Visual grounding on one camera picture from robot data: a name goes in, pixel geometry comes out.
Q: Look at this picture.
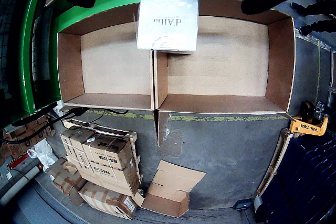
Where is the green metal shelf unit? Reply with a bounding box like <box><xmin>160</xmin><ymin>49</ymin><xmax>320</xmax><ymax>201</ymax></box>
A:
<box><xmin>0</xmin><ymin>0</ymin><xmax>65</xmax><ymax>130</ymax></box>

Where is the upright cardboard sheet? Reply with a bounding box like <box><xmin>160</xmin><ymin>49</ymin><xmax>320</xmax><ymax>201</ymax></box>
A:
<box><xmin>256</xmin><ymin>128</ymin><xmax>295</xmax><ymax>197</ymax></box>

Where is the white d'Alba carton box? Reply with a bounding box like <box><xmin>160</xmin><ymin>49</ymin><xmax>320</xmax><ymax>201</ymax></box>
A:
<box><xmin>136</xmin><ymin>0</ymin><xmax>200</xmax><ymax>56</ymax></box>

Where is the flattened open cardboard box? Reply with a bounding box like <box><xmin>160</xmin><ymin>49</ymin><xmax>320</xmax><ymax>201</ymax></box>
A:
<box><xmin>132</xmin><ymin>159</ymin><xmax>207</xmax><ymax>218</ymax></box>

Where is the black hanging cable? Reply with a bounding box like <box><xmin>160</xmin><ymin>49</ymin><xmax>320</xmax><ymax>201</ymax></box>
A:
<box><xmin>47</xmin><ymin>107</ymin><xmax>129</xmax><ymax>125</ymax></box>

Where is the black shoe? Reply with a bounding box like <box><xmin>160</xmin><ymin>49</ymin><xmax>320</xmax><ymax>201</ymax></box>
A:
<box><xmin>299</xmin><ymin>19</ymin><xmax>336</xmax><ymax>36</ymax></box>
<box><xmin>290</xmin><ymin>2</ymin><xmax>316</xmax><ymax>17</ymax></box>

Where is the dark blue pallet stack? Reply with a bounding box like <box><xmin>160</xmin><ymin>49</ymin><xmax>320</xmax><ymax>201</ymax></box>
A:
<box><xmin>258</xmin><ymin>137</ymin><xmax>336</xmax><ymax>224</ymax></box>

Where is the crumpled taped cardboard box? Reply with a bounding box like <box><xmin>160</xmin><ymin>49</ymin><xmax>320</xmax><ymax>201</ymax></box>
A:
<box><xmin>46</xmin><ymin>157</ymin><xmax>88</xmax><ymax>206</ymax></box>

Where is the white plastic bag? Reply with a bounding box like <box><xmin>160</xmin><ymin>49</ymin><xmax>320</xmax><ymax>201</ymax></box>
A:
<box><xmin>27</xmin><ymin>140</ymin><xmax>59</xmax><ymax>172</ymax></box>

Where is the brown handle hole carton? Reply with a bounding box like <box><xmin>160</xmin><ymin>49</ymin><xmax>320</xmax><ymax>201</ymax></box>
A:
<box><xmin>2</xmin><ymin>115</ymin><xmax>56</xmax><ymax>156</ymax></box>

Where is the yellow pallet jack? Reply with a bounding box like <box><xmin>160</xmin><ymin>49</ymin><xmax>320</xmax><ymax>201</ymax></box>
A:
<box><xmin>288</xmin><ymin>101</ymin><xmax>329</xmax><ymax>137</ymax></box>

